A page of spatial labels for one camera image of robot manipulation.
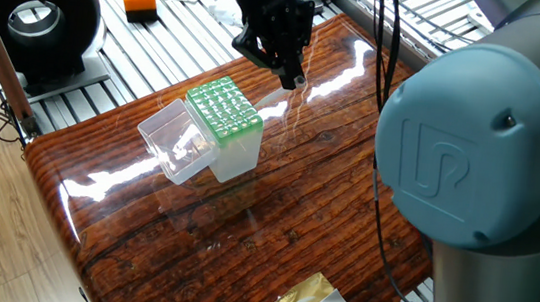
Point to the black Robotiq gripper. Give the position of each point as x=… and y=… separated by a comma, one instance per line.
x=275, y=6

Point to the green pipette tip rack box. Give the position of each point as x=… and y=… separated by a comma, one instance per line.
x=226, y=111

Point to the clear plastic box lid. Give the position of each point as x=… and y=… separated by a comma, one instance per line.
x=175, y=143

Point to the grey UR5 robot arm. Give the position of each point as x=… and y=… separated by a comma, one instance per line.
x=477, y=142

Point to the clear crumpled plastic bag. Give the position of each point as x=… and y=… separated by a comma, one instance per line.
x=226, y=13

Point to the glossy wood-grain board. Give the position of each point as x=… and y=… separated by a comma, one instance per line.
x=268, y=211

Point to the perforated aluminium plate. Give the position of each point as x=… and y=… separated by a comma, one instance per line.
x=480, y=19

